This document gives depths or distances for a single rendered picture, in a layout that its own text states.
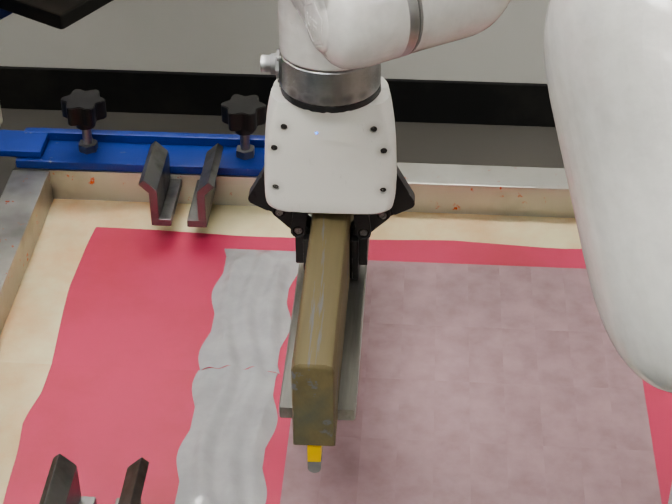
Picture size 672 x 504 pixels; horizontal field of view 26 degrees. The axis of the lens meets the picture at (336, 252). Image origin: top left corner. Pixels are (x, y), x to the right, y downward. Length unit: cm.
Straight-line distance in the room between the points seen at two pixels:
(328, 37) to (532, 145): 245
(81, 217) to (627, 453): 60
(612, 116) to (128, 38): 286
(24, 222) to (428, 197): 40
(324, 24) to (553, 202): 56
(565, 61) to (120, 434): 70
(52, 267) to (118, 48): 205
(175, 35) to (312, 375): 244
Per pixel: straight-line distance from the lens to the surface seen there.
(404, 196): 114
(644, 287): 63
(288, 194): 112
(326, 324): 103
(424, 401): 125
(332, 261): 109
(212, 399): 125
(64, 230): 147
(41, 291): 139
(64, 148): 151
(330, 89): 106
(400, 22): 96
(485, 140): 339
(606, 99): 61
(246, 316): 132
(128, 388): 127
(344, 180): 111
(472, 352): 130
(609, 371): 130
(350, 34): 94
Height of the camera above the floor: 180
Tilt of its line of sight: 37 degrees down
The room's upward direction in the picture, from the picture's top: straight up
